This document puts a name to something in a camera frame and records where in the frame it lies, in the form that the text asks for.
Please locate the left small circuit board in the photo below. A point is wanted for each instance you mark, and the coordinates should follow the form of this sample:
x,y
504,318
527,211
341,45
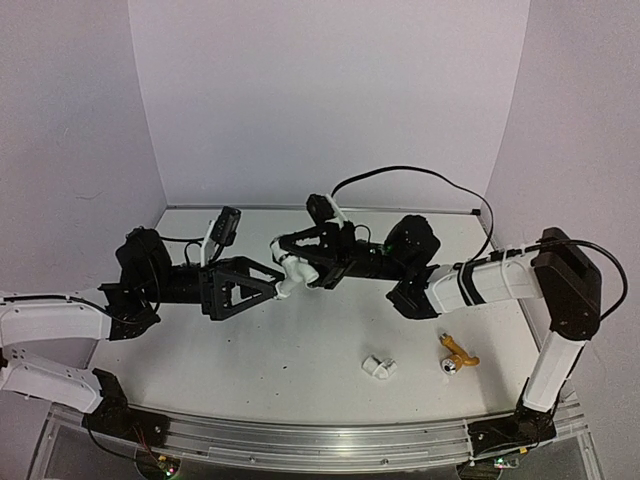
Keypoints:
x,y
166,466

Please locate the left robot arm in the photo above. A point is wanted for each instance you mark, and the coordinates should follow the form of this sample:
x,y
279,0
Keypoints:
x,y
148,280

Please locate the right small circuit board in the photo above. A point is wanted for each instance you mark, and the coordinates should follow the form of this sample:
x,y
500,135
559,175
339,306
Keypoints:
x,y
507,461

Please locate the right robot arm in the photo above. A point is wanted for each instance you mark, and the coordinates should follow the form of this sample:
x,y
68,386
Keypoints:
x,y
554,270

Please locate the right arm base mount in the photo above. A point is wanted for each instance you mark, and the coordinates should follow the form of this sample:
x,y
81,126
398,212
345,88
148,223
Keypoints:
x,y
524,427

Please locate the white plastic faucet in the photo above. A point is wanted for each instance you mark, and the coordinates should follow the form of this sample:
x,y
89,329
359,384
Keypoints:
x,y
297,271

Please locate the small circuit board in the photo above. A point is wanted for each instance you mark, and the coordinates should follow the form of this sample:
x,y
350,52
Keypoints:
x,y
166,466
507,461

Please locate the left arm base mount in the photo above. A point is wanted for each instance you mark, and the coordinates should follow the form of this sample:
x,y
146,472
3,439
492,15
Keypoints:
x,y
114,416

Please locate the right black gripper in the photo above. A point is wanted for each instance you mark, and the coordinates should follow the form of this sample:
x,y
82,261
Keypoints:
x,y
330,257

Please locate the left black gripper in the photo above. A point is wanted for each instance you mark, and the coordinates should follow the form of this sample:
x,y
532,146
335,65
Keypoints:
x,y
215,293

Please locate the white elbow fitting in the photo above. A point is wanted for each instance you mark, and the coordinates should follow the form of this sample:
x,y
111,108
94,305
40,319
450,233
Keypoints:
x,y
380,369

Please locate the aluminium front rail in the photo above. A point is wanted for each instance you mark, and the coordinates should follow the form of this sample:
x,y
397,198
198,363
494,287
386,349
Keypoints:
x,y
317,449

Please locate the gold brass faucet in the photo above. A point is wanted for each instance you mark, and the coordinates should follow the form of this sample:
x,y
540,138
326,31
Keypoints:
x,y
458,357

